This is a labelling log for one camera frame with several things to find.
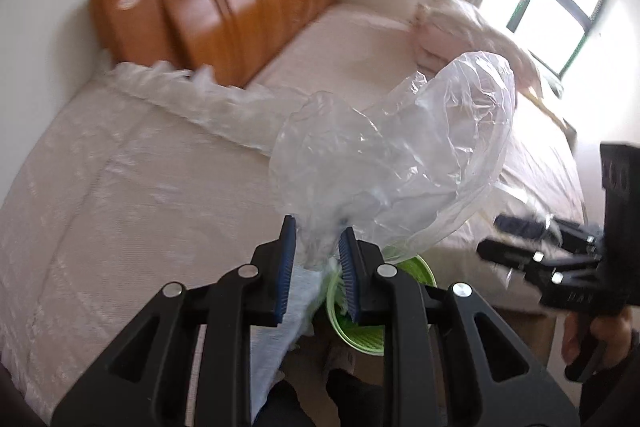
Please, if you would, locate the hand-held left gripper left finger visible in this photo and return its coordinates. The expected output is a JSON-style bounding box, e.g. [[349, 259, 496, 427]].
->
[[50, 215, 298, 427]]

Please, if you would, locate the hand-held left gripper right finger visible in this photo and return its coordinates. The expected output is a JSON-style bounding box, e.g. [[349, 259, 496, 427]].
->
[[338, 228, 581, 427]]

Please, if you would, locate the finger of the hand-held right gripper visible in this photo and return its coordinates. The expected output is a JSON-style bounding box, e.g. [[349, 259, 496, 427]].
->
[[476, 241, 603, 295], [494, 214, 603, 258]]

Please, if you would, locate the green plastic bin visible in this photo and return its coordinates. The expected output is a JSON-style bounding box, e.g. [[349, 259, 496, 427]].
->
[[325, 254, 437, 358]]

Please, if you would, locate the clear plastic bag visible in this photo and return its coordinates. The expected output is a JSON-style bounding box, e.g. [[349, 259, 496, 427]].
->
[[269, 51, 516, 270]]

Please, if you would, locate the person's right forearm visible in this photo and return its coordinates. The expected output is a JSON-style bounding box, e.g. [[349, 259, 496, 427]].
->
[[577, 347, 640, 427]]

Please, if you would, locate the person's right hand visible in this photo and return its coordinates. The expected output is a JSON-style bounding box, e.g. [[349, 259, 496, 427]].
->
[[561, 308, 636, 366]]

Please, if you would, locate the white plastic bag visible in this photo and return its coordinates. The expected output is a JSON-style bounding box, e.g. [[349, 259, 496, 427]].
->
[[249, 264, 331, 415]]

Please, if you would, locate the pale slipper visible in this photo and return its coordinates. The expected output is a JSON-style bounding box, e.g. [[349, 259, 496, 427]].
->
[[324, 341, 357, 374]]

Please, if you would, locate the wooden stick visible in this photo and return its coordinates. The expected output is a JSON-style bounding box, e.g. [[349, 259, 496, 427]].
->
[[520, 86, 573, 134]]

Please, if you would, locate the person's right leg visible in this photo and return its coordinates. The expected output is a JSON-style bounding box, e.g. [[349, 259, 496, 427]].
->
[[325, 367, 386, 427]]

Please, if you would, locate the person's leg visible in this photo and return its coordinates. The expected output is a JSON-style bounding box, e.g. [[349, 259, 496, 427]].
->
[[252, 379, 317, 427], [325, 367, 386, 427]]

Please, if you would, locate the person's left leg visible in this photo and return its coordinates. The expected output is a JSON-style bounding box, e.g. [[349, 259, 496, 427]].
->
[[252, 379, 317, 427]]

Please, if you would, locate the bed with pale pink mattress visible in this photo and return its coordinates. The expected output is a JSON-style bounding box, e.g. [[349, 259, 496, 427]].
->
[[0, 2, 586, 413]]

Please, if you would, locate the folded pink quilt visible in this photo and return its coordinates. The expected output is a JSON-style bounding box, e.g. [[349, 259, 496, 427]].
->
[[411, 0, 543, 98]]

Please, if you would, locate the wooden headboard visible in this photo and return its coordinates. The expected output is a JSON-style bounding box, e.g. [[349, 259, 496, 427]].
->
[[89, 0, 342, 88]]

